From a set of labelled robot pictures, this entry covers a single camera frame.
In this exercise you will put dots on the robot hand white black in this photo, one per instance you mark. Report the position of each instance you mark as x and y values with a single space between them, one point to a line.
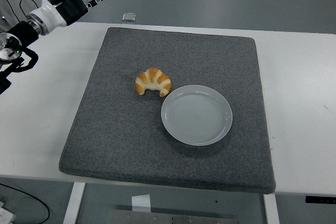
50 11

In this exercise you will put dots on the croissant bread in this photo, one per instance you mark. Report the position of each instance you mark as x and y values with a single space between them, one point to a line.
155 77

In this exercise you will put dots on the small silver floor plate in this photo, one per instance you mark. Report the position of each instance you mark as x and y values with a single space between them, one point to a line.
129 17

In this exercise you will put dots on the grey round plate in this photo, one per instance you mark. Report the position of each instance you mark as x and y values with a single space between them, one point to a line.
197 119

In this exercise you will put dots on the person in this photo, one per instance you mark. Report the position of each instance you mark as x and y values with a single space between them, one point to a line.
13 1

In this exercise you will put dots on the grey square mat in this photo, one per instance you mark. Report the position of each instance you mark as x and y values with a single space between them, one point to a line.
118 129

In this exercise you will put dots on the white table leg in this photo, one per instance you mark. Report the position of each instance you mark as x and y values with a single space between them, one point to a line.
271 211
73 203

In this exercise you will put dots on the white power strip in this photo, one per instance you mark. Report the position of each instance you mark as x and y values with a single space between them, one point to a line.
5 216

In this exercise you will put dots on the white tape piece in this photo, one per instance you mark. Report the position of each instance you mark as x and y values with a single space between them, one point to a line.
141 203

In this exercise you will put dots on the black table control panel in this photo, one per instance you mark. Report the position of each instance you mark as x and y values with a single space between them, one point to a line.
320 199

